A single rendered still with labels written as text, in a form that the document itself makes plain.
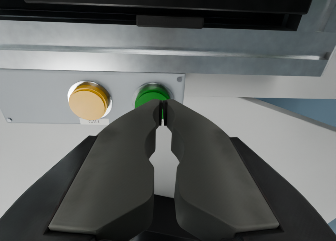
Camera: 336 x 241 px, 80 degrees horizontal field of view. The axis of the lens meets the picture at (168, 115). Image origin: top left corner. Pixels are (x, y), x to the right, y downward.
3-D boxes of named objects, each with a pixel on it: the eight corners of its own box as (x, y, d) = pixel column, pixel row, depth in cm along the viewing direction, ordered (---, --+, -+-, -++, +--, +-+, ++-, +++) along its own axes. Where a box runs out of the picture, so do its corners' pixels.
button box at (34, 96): (178, 103, 30) (181, 128, 25) (32, 100, 29) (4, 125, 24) (181, 56, 26) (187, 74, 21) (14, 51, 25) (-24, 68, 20)
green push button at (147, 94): (169, 113, 25) (170, 122, 23) (137, 112, 25) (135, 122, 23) (171, 83, 23) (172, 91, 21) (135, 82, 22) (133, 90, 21)
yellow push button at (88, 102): (112, 112, 24) (108, 121, 23) (78, 111, 24) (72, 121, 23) (108, 81, 22) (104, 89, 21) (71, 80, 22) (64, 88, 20)
